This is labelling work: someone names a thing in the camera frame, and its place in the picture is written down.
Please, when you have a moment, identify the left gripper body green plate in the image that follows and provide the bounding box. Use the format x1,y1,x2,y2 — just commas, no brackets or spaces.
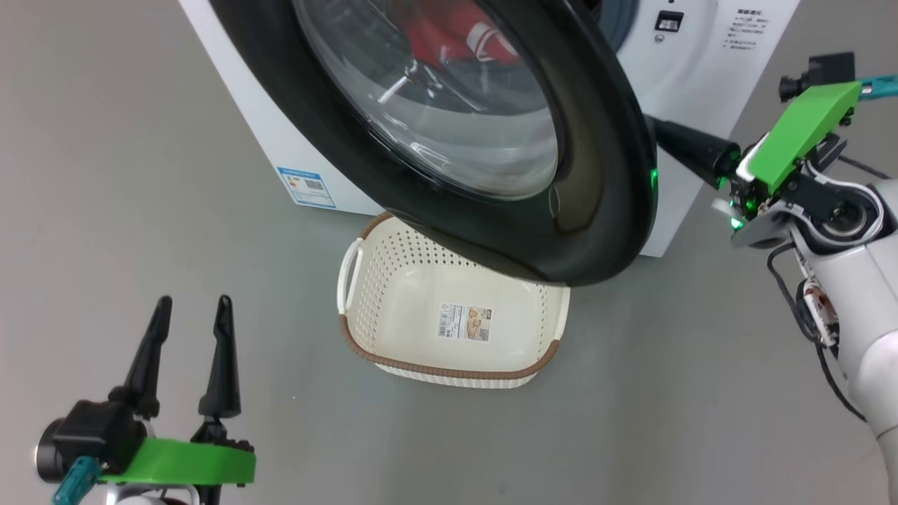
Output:
98,419,257,490

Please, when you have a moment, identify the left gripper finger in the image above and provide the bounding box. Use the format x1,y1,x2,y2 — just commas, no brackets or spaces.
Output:
109,296,173,420
198,295,243,422

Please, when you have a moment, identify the right gripper body green plate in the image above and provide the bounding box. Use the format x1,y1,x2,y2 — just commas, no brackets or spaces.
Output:
716,81,862,248

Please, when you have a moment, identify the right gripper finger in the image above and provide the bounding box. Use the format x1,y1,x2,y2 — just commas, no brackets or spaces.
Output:
645,116,742,189

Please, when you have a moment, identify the black round glass washer door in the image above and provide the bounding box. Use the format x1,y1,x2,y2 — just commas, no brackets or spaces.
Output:
208,0,659,287

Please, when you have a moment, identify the red and white garment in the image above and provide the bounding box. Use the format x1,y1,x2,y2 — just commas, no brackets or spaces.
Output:
403,7,520,67

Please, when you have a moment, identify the white front-load washing machine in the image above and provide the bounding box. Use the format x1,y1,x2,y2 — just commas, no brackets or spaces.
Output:
179,0,800,257

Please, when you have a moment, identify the grey rubber door gasket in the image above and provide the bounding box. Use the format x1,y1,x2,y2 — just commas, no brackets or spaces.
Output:
596,0,641,53

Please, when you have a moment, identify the cream perforated laundry basket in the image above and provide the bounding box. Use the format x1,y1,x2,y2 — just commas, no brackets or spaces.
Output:
337,210,570,390

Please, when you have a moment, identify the paper label in basket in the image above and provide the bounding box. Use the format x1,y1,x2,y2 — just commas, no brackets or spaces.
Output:
438,303,493,342

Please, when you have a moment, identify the blue energy label sticker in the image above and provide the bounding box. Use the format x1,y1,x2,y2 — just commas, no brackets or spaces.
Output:
276,166,336,209

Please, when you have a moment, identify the teal cable connector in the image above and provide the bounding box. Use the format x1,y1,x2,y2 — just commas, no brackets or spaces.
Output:
53,456,102,505
859,74,898,99

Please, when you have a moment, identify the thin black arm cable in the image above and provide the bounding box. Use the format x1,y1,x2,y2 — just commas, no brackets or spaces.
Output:
767,242,869,422

